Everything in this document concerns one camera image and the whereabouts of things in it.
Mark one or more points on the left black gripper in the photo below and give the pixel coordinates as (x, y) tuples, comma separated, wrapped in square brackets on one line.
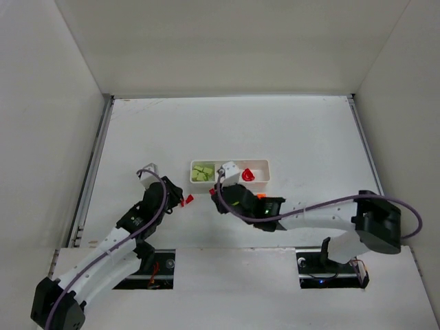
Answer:
[(174, 194)]

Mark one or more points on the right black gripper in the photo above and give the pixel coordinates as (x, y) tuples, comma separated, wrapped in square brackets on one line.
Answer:
[(220, 199)]

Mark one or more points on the red curved lego piece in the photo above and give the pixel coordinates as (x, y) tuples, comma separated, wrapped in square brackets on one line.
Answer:
[(247, 175)]

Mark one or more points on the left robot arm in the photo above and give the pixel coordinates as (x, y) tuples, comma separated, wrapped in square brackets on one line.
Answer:
[(63, 302)]

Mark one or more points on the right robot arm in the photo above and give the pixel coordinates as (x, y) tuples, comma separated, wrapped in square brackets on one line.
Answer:
[(335, 214)]

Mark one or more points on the white divided sorting tray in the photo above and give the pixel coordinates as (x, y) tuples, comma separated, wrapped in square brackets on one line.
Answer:
[(254, 174)]

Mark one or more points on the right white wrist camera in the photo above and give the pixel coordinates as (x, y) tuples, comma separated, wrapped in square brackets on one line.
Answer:
[(230, 173)]

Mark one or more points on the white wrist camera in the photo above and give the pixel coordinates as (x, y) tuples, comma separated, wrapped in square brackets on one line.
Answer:
[(230, 173), (147, 175)]

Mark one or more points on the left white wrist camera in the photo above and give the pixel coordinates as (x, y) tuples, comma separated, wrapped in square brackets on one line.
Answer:
[(147, 175)]

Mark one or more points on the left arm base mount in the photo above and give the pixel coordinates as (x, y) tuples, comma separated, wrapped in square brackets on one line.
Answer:
[(155, 274)]

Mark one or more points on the left aluminium frame rail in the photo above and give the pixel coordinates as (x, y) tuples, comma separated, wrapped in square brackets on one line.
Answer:
[(82, 207)]

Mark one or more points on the aluminium frame rail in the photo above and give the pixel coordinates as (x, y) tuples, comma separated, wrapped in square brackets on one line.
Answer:
[(82, 207), (374, 168)]

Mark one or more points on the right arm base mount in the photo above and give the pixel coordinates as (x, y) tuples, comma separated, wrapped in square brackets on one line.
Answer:
[(317, 271)]

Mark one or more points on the right aluminium frame rail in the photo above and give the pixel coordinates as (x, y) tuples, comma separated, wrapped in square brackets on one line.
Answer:
[(374, 168)]

